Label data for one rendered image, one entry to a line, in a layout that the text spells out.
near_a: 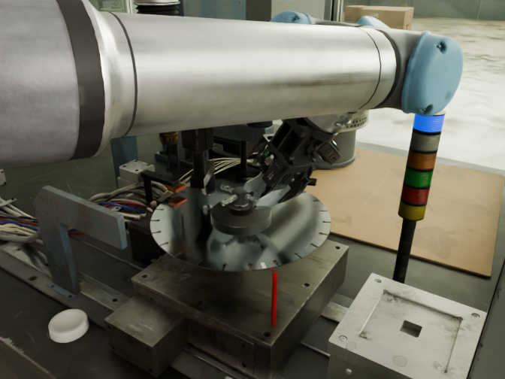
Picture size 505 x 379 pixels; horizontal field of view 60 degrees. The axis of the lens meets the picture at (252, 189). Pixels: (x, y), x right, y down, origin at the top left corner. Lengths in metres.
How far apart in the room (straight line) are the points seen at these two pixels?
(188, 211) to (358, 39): 0.54
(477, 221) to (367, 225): 0.30
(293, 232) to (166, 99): 0.53
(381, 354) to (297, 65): 0.43
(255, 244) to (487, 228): 0.73
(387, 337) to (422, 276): 0.41
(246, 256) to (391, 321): 0.24
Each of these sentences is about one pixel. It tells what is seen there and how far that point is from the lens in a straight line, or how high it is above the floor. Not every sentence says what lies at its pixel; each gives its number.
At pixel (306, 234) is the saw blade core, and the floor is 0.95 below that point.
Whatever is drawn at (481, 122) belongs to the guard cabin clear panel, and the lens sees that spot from 1.72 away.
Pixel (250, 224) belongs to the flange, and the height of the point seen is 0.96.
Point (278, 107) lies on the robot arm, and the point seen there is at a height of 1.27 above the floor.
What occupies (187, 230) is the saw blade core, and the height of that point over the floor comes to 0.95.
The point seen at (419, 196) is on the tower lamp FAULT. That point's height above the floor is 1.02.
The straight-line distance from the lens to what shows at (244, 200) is 0.79.
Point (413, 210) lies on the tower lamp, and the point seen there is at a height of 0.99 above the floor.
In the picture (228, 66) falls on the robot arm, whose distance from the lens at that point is 0.29.
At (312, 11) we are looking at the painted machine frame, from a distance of 1.23.
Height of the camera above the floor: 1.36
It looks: 27 degrees down
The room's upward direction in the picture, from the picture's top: straight up
